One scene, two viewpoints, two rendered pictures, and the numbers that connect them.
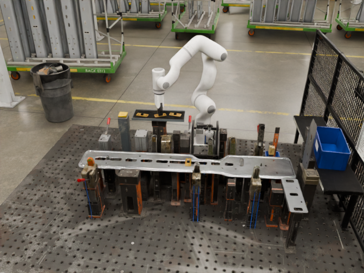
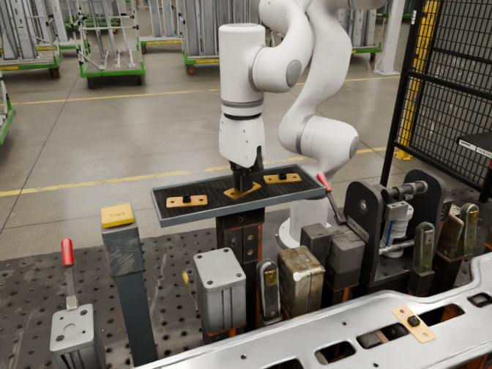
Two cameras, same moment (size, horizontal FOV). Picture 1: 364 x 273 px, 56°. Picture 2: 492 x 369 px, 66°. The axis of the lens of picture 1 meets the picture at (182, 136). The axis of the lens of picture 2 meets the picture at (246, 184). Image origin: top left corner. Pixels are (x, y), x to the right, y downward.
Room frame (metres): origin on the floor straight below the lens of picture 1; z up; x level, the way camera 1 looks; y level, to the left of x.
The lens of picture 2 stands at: (1.49, 0.46, 1.58)
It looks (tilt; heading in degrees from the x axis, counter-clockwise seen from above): 29 degrees down; 335
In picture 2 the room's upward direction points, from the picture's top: straight up
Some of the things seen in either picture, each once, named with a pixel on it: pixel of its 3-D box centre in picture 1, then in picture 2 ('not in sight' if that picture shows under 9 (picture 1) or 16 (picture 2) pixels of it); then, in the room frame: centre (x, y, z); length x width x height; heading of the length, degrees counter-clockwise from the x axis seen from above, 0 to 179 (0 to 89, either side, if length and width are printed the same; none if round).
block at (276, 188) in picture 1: (273, 205); not in sight; (1.58, -0.56, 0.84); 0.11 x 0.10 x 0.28; 175
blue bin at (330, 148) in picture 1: (329, 147); not in sight; (1.84, -0.95, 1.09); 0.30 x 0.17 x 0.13; 169
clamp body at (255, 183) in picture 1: (253, 202); not in sight; (1.57, -0.43, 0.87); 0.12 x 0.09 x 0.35; 175
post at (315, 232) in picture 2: (176, 155); (308, 296); (2.03, 0.04, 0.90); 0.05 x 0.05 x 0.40; 85
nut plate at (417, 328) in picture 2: (188, 161); (413, 321); (1.81, -0.04, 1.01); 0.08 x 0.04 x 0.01; 175
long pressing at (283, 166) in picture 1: (184, 163); (406, 331); (1.80, -0.02, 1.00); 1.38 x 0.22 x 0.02; 85
